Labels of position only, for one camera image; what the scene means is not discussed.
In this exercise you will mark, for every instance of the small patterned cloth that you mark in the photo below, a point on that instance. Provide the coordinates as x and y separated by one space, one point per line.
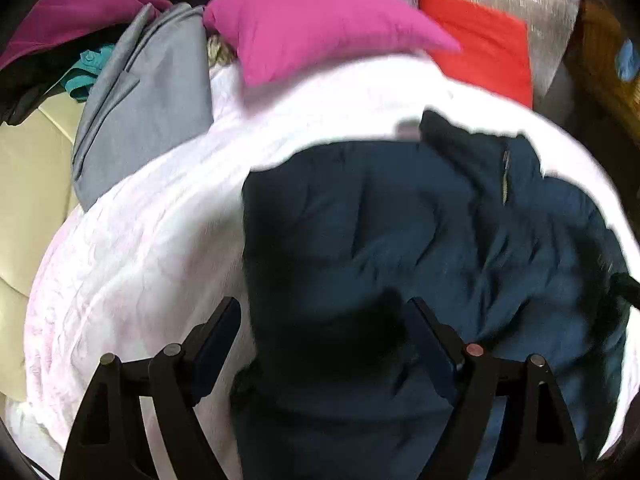
220 52

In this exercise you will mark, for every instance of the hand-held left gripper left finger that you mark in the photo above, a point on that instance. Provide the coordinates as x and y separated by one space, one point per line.
216 350

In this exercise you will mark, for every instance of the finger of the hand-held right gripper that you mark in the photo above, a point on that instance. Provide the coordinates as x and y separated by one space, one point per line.
625 287

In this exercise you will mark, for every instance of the pink pillow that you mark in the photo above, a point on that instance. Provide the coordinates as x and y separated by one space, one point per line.
310 20

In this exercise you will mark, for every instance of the grey garment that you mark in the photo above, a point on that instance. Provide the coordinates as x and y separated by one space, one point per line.
145 110

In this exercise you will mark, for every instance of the white blanket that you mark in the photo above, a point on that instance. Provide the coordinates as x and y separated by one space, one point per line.
150 240

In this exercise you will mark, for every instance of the red pillow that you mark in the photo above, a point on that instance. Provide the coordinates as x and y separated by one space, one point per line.
480 45

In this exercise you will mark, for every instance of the black garment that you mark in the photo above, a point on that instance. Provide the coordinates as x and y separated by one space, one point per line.
30 85

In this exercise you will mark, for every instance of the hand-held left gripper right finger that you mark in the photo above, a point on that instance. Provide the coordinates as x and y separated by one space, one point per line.
434 350

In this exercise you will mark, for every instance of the cream leather sofa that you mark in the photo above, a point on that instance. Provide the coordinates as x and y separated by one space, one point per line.
35 190

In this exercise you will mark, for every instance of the navy blue jacket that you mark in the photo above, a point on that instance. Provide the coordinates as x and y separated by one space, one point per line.
350 220

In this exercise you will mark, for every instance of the purple garment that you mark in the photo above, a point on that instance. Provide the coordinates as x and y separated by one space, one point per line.
75 10

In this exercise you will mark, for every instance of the teal garment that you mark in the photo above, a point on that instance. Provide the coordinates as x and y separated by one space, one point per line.
90 72

